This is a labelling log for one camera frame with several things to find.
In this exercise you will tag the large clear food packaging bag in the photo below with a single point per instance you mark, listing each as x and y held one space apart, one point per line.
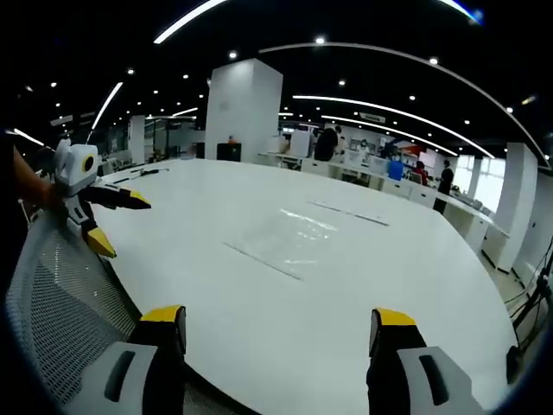
283 242

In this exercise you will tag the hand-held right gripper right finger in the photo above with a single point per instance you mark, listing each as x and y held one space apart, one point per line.
415 372

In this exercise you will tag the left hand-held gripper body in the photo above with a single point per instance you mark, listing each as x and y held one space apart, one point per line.
75 170

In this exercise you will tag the black tool on table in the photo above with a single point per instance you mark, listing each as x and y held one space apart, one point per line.
149 171

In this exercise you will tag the black cabinet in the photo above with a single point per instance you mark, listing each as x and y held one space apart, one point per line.
228 152

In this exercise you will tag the black tripod stand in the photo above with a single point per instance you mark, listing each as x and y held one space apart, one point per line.
533 285

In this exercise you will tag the blue container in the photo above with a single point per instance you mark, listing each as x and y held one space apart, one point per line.
395 169

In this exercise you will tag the row of white desks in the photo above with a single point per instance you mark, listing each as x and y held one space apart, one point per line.
432 196

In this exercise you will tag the grey mesh chair back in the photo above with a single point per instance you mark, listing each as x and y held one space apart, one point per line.
65 302

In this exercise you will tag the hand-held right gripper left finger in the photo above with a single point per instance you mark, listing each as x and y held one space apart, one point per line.
142 367

